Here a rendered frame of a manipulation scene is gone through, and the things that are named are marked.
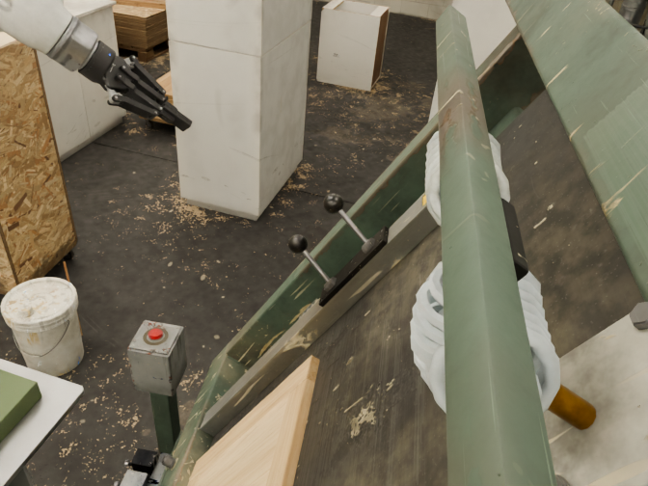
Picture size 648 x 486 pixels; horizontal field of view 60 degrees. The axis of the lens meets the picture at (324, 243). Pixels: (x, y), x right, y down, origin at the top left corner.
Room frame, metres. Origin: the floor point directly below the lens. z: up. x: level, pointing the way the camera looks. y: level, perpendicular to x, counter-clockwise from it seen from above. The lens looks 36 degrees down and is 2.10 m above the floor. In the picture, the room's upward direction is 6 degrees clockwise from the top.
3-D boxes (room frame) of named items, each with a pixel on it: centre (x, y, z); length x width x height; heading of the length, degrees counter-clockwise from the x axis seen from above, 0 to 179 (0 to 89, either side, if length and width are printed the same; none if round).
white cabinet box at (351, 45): (5.85, -0.09, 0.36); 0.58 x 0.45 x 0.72; 76
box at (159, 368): (1.08, 0.44, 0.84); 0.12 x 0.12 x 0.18; 85
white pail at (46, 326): (1.76, 1.20, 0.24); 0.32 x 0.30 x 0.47; 166
